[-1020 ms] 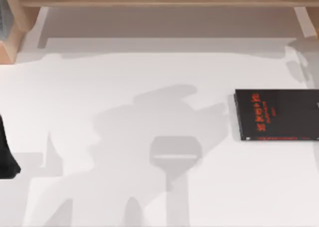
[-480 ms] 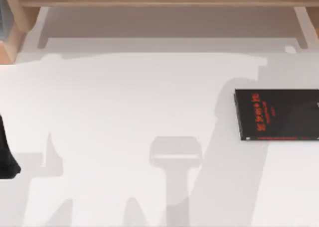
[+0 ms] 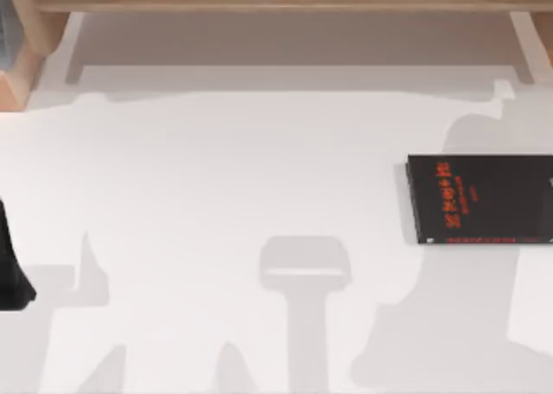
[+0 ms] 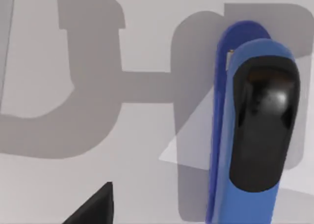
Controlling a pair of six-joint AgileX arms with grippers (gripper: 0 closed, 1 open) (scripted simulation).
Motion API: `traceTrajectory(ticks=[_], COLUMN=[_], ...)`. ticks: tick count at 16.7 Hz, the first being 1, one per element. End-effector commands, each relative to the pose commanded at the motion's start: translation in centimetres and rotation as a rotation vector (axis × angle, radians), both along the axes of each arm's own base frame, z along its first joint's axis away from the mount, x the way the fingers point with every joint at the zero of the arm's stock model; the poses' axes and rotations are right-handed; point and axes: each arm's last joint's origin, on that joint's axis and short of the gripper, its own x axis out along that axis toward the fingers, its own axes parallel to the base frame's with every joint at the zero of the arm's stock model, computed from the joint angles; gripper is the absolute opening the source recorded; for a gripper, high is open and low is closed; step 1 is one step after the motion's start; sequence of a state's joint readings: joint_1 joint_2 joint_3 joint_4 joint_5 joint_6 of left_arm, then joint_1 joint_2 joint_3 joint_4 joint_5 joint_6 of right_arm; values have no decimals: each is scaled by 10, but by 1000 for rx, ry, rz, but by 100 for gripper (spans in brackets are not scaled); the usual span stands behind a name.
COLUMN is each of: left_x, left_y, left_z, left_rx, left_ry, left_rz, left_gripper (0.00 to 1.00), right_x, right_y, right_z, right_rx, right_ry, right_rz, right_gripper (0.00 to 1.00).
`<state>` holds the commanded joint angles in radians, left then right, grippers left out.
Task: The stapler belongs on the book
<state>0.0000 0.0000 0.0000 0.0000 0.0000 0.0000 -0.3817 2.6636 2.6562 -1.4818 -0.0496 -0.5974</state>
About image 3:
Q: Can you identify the black book with red lettering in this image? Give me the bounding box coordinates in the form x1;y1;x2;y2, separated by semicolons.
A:
404;153;553;245

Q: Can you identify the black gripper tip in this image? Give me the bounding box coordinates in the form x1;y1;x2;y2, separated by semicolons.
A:
0;200;37;313

